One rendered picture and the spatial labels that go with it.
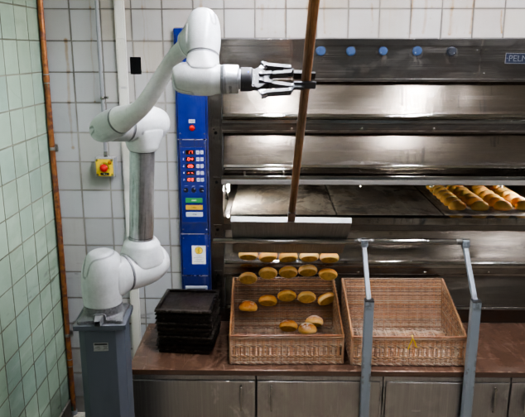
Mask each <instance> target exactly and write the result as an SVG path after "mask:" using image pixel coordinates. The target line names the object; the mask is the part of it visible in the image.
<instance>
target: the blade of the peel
mask: <svg viewBox="0 0 525 417"><path fill-rule="evenodd" d="M351 223H352V220H351V218H309V217H296V218H295V222H288V221H287V217H239V216H231V229H232V237H284V238H347V237H348V235H349V230H350V227H351ZM344 246H345V244H233V248H234V252H268V253H339V254H342V253H343V250H344Z"/></svg>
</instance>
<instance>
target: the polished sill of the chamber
mask: <svg viewBox="0 0 525 417"><path fill-rule="evenodd" d="M231 216H239V217H287V215H284V214H225V215H224V224H231ZM296 217H309V218H351V220H352V223H351V225H503V226H525V216H486V215H296Z"/></svg>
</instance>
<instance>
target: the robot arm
mask: <svg viewBox="0 0 525 417"><path fill-rule="evenodd" d="M220 42H221V35H220V25H219V19H218V18H217V16H216V14H215V13H214V12H213V11H212V10H210V9H208V8H206V7H198V8H196V9H195V10H193V11H192V12H191V14H190V15H189V17H188V19H187V23H186V24H185V26H184V28H183V29H182V31H181V32H180V33H179V35H178V38H177V43H175V44H174V45H173V46H172V48H170V50H169V51H168V52H167V54H166V55H165V57H164V58H163V60H162V62H161V63H160V64H159V66H158V67H157V70H156V71H155V73H154V74H153V76H152V77H151V79H150V80H149V82H148V83H147V85H146V87H145V88H144V90H143V91H142V93H141V94H140V95H139V97H138V98H137V99H136V100H135V101H134V102H133V103H130V104H127V105H123V106H117V107H114V108H110V109H107V110H105V111H103V112H101V113H100V114H98V115H97V116H96V117H95V118H94V119H93V120H92V122H91V123H90V125H89V133H90V136H91V137H92V138H93V139H94V140H95V141H99V142H109V141H112V142H115V141H125V143H126V147H127V148H128V150H129V236H128V237H127V239H126V240H125V241H124V242H123V247H122V250H121V252H120V255H119V254H118V253H117V252H116V251H114V250H113V249H109V248H105V247H103V248H97V249H94V250H92V251H91V252H89V254H87V255H86V257H85V259H84V262H83V265H82V269H81V292H82V298H83V303H84V311H83V313H82V314H81V316H80V318H79V319H77V321H76V322H77V324H78V325H84V324H94V326H95V327H100V326H101V325H102V324H123V318H124V315H125V314H126V311H127V309H129V304H128V303H123V295H125V294H127V292H129V291H130V290H135V289H139V288H142V287H144V286H147V285H150V284H152V283H154V282H156V281H158V280H160V279H161V278H162V277H163V276H164V275H165V274H166V273H167V271H168V269H169V266H170V259H169V256H168V253H167V252H166V250H165V249H164V248H163V247H162V246H161V245H160V242H159V241H158V239H157V238H156V237H155V236H153V235H154V182H155V151H157V149H158V147H159V145H160V143H161V139H162V138H163V137H164V136H165V135H166V134H167V133H168V131H169V129H170V118H169V117H168V115H167V113H166V112H165V111H163V110H162V109H160V108H156V107H154V105H155V104H156V102H157V100H158V99H159V98H160V96H161V94H162V92H163V91H164V89H165V87H166V86H167V84H168V82H169V81H170V79H171V80H172V85H173V87H174V89H175V90H176V91H177V92H178V93H183V94H188V95H195V96H212V95H215V94H219V93H223V94H226V93H238V91H239V90H240V89H241V92H251V91H257V92H259V93H260V95H261V98H267V97H276V96H288V95H291V94H292V92H293V91H294V90H304V89H315V87H316V81H294V84H293V83H287V82H280V81H273V80H272V79H280V78H287V77H293V79H301V72H302V70H294V68H292V67H291V65H284V64H274V63H268V62H265V61H261V65H260V66H259V68H256V69H253V68H251V67H241V69H239V67H238V65H220V64H219V51H220ZM185 58H186V62H182V63H181V61H183V59H185ZM265 70H267V71H265ZM269 84H270V85H269Z"/></svg>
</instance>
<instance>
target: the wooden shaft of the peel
mask: <svg viewBox="0 0 525 417"><path fill-rule="evenodd" d="M319 6H320V0H309V2H308V11H307V20H306V37H305V45H304V55H303V63H302V72H301V81H311V71H312V64H313V56H314V49H315V36H316V28H317V21H318V14H319ZM309 92H310V89H304V90H300V98H299V107H298V116H297V125H296V141H295V150H294V159H293V168H292V178H291V194H290V203H289V212H290V213H295V211H296V199H297V192H298V185H299V177H300V170H301V157H302V149H303V141H304V135H305V127H306V114H307V106H308V99H309Z"/></svg>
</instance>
